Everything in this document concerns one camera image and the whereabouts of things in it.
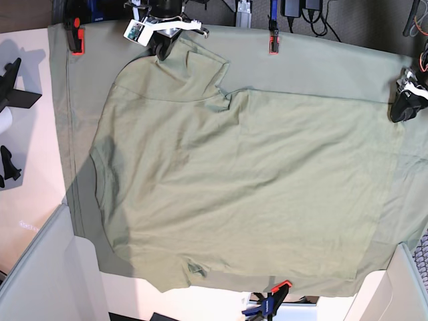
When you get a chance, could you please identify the black stand upper left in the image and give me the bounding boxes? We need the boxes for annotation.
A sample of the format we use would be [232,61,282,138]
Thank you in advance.
[0,58,42,111]

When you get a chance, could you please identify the black stand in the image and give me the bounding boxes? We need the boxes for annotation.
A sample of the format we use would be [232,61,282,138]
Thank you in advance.
[0,58,42,111]
[1,145,21,189]

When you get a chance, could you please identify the blue orange clamp bottom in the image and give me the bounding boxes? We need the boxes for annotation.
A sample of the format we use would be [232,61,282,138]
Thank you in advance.
[241,280,292,320]

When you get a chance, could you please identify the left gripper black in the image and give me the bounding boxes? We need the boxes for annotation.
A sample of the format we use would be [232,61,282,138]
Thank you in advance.
[389,68,427,123]

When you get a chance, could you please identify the light green T-shirt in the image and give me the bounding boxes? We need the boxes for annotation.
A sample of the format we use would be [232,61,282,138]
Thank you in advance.
[90,40,405,291]

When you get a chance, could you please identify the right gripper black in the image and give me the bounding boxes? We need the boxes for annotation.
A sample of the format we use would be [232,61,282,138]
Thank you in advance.
[146,0,203,61]

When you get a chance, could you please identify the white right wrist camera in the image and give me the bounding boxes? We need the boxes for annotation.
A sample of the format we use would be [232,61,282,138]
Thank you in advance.
[123,19,154,47]

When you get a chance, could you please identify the orange black clamp left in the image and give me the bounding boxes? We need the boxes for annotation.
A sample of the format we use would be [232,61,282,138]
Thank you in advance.
[64,17,84,56]

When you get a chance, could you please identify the silver aluminium post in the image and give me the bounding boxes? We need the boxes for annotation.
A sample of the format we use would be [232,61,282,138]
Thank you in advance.
[235,0,252,29]

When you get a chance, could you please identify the black stand lower left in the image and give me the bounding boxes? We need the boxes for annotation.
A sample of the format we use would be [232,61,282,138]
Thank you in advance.
[1,145,21,189]

